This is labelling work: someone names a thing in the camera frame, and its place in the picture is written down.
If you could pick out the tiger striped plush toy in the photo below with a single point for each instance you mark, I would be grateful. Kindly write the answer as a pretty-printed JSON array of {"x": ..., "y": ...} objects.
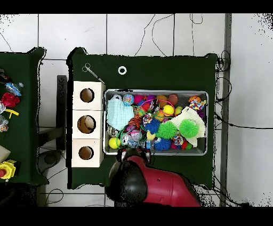
[{"x": 134, "y": 121}]

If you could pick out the black upright panel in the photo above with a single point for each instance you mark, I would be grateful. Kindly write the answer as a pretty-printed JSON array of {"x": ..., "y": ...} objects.
[{"x": 61, "y": 96}]

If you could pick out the blue spiky ball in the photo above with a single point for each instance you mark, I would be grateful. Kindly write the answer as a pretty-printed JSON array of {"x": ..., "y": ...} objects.
[{"x": 152, "y": 125}]

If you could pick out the clear plastic packet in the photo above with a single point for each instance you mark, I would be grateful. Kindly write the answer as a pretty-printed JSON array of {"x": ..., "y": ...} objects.
[{"x": 3, "y": 124}]

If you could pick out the large green spiky toy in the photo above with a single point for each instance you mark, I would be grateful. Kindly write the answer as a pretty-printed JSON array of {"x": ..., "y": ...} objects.
[{"x": 188, "y": 128}]

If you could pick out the orange basketball toy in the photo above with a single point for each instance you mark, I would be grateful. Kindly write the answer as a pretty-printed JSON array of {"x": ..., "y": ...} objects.
[{"x": 194, "y": 99}]

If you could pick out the red crumpled item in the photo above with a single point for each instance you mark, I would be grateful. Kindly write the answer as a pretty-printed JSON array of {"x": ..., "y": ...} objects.
[{"x": 9, "y": 99}]

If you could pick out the beige box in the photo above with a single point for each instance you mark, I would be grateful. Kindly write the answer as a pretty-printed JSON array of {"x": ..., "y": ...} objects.
[{"x": 3, "y": 153}]

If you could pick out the yellow emergency stop button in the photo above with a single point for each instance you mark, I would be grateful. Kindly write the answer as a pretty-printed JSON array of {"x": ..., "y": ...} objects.
[{"x": 7, "y": 169}]

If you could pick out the colourful spotted cloth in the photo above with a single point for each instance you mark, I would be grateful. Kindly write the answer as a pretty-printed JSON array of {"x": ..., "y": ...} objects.
[{"x": 197, "y": 105}]

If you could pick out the wooden box with three holes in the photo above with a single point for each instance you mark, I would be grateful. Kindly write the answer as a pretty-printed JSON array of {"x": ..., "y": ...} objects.
[{"x": 98, "y": 119}]

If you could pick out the globe print ball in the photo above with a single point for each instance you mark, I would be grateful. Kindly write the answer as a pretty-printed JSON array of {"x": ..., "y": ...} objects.
[{"x": 128, "y": 99}]

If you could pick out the cream knitted cloth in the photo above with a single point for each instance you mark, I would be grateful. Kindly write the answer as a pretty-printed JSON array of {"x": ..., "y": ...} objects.
[{"x": 192, "y": 114}]

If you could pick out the crushed clear plastic bottle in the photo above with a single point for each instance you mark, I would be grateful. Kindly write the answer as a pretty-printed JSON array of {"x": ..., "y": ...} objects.
[{"x": 128, "y": 140}]

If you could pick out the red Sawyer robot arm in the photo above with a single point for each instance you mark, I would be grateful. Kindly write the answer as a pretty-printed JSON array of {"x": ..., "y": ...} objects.
[{"x": 166, "y": 187}]

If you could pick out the light blue muslin cloth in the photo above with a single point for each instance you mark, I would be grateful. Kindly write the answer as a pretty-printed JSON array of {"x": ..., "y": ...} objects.
[{"x": 119, "y": 115}]

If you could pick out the yellow plastic piece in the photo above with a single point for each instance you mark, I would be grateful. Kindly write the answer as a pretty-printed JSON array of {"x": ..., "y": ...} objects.
[{"x": 12, "y": 112}]

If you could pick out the silver scissors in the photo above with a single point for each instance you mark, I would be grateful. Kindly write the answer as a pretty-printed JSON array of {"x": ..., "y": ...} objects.
[{"x": 91, "y": 72}]

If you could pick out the yellow smiley ball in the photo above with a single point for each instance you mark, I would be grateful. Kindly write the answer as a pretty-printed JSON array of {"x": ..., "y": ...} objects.
[{"x": 168, "y": 110}]

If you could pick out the dark green tablecloth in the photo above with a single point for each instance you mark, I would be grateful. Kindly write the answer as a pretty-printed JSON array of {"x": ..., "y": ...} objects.
[
  {"x": 160, "y": 74},
  {"x": 25, "y": 128}
]

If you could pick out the small green spiky toy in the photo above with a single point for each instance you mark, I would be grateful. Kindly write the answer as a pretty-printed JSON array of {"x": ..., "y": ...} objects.
[{"x": 167, "y": 130}]

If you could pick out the blue and clear packet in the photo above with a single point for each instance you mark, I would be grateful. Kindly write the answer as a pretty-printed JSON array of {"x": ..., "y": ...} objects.
[{"x": 13, "y": 88}]

